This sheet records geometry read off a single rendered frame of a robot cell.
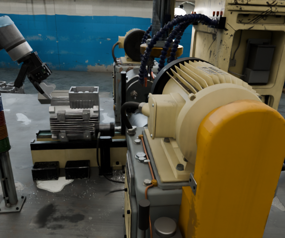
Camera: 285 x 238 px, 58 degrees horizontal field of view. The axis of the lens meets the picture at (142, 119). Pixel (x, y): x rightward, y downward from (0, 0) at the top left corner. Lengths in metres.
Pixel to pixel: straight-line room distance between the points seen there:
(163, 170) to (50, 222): 0.56
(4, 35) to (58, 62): 5.99
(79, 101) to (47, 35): 6.07
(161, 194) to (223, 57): 0.66
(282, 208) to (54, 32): 6.53
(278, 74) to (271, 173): 0.75
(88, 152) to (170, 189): 0.73
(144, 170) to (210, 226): 0.17
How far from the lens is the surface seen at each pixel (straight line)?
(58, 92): 1.36
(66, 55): 7.04
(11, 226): 1.00
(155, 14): 1.08
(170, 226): 0.50
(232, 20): 1.01
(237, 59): 1.13
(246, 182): 0.42
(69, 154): 1.19
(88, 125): 1.09
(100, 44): 6.78
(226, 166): 0.39
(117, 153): 1.18
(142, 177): 0.51
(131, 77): 1.35
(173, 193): 0.49
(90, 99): 1.10
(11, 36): 1.18
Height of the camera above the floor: 1.46
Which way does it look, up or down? 22 degrees down
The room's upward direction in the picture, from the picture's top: 2 degrees clockwise
